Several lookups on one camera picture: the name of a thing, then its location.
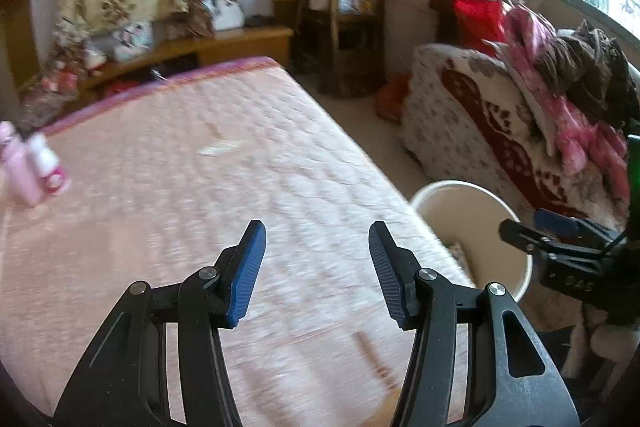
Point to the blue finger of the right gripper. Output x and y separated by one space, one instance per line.
524 239
556 224

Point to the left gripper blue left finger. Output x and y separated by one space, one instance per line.
242 271

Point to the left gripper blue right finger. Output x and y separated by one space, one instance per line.
395 268

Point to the white trash bucket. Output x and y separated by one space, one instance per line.
466 219

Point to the pink quilted mattress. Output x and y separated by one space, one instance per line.
162 181

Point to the pink clothes pile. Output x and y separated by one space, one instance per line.
582 89

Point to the floral covered sofa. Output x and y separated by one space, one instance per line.
465 119

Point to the red bag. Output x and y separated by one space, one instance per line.
479 23

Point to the wooden low cabinet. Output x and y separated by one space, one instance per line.
228 45

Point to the white pill bottle pink label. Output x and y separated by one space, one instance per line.
47 165

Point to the pink thermos bottle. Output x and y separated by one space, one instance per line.
16 164

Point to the large wedding photo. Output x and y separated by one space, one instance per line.
225 14

